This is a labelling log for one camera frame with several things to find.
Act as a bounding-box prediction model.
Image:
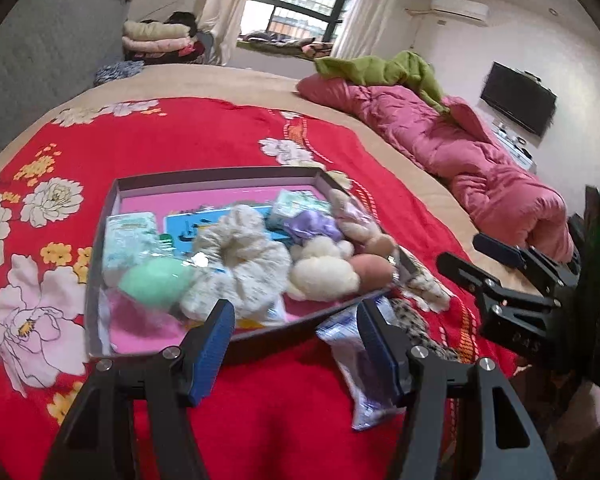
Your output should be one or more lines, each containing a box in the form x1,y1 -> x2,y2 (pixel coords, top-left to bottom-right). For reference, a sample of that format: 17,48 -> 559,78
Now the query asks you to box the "beige makeup sponge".
350,253 -> 398,293

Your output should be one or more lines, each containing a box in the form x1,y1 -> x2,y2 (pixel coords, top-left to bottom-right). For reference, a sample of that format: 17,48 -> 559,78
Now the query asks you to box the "green powder puff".
105,255 -> 216,321

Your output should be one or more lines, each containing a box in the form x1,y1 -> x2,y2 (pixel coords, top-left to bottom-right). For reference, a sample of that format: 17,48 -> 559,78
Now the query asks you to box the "blue patterned cloth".
94,60 -> 146,87

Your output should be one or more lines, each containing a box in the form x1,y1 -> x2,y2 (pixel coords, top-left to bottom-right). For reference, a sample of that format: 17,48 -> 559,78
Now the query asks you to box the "green blanket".
314,50 -> 451,113

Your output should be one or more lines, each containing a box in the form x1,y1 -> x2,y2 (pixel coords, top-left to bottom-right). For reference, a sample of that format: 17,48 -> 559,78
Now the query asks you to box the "barred window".
240,0 -> 366,46

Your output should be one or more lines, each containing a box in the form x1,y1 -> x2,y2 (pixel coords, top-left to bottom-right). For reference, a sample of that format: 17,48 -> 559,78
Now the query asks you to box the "yellow white tissue packet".
190,295 -> 288,333

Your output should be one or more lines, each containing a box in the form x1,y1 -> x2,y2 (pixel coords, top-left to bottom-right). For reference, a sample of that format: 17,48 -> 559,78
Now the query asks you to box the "beige bed sheet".
0,62 -> 546,296

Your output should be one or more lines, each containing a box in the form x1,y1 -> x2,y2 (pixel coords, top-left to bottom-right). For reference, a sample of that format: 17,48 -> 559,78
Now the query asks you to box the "large green tissue pack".
102,211 -> 161,286

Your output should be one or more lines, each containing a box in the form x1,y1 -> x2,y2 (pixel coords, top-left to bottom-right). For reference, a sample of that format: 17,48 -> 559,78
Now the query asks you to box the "stack of folded blankets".
121,11 -> 216,66

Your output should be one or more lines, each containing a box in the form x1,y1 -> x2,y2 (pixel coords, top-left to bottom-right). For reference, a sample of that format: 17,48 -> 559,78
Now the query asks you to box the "white television cabinet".
490,125 -> 538,176

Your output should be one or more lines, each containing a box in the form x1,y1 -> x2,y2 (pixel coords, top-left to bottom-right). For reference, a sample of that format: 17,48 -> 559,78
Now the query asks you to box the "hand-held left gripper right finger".
356,299 -> 558,480

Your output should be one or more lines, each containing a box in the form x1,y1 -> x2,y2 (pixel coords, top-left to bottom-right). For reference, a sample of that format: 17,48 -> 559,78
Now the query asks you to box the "shallow cardboard box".
84,166 -> 421,366

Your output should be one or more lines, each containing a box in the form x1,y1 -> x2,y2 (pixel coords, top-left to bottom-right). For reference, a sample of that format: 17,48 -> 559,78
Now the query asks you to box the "beige plush rabbit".
327,187 -> 398,261

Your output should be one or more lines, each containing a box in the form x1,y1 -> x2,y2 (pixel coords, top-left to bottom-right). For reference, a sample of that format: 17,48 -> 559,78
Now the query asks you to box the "white floral scrunchie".
180,205 -> 293,321

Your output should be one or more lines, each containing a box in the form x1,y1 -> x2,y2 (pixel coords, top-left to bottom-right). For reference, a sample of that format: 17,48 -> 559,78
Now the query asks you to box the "small green tissue pack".
266,189 -> 333,233

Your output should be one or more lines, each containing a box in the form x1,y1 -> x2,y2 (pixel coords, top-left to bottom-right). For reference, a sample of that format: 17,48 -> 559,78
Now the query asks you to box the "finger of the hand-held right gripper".
436,252 -> 511,306
472,232 -> 551,286

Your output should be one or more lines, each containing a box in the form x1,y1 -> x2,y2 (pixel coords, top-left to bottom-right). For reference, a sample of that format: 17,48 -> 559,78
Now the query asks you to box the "white plush toy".
286,235 -> 361,302

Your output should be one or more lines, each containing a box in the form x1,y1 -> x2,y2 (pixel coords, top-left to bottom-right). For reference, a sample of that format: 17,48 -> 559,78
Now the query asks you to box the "white curtain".
330,0 -> 411,61
198,0 -> 261,66

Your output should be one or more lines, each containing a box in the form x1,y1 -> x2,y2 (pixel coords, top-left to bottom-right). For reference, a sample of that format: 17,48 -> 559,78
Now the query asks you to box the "cream flower scrunchie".
400,260 -> 452,313

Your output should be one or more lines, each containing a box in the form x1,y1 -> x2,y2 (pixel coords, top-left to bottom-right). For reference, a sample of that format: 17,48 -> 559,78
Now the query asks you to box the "black television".
480,61 -> 558,137

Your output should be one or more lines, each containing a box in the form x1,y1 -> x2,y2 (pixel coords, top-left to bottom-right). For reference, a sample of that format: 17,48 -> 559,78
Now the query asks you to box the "dark patterned sill blanket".
237,31 -> 333,59

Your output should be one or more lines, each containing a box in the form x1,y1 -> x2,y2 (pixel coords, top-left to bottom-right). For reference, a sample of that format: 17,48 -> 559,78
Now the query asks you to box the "pink quilt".
296,76 -> 576,261

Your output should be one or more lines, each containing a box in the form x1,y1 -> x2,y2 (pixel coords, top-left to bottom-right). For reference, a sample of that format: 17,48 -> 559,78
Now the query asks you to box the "grey quilted headboard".
0,0 -> 131,171

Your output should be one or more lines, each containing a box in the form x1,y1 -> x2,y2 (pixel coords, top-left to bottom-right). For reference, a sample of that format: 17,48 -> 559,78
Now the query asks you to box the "person's right forearm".
575,375 -> 600,441

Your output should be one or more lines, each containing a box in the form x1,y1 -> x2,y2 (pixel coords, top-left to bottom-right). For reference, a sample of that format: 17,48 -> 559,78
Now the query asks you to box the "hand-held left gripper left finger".
40,299 -> 237,480

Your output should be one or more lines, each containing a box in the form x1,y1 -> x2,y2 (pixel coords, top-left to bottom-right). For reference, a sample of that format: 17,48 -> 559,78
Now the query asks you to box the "leopard print scrunchie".
390,297 -> 476,363

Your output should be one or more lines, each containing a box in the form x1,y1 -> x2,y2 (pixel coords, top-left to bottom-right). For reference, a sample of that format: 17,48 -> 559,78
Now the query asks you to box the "white air conditioner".
430,0 -> 490,26

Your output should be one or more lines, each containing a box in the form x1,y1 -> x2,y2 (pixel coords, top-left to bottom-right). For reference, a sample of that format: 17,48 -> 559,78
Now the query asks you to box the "purple scrunchie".
282,210 -> 346,246

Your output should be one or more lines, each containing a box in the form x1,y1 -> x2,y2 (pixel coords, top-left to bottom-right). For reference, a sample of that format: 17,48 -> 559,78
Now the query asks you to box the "red floral blanket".
0,97 -> 531,480

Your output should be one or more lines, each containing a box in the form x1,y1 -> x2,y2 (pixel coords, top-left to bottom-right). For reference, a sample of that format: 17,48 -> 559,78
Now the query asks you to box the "blue white tissue packet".
316,297 -> 416,432

